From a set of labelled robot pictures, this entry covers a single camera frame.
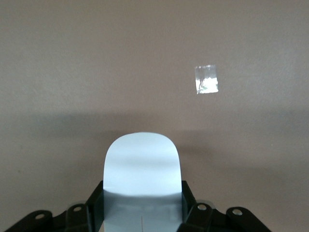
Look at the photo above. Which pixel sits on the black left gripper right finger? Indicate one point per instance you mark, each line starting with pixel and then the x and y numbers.
pixel 207 217

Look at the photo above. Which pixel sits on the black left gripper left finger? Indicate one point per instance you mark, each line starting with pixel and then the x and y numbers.
pixel 77 217

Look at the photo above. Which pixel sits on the white computer mouse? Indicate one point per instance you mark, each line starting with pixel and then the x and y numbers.
pixel 141 164

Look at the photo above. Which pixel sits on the small square tape piece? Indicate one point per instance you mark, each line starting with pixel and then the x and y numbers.
pixel 206 79

